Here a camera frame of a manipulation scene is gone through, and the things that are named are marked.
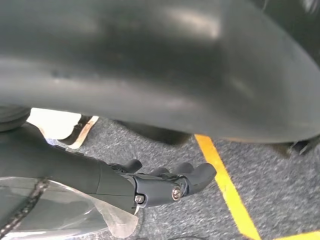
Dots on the black robot foot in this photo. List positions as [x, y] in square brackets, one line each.
[155, 134]

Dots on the yellow floor tape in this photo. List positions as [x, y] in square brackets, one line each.
[225, 185]
[305, 236]

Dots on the clear plastic film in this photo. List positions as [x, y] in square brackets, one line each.
[75, 215]

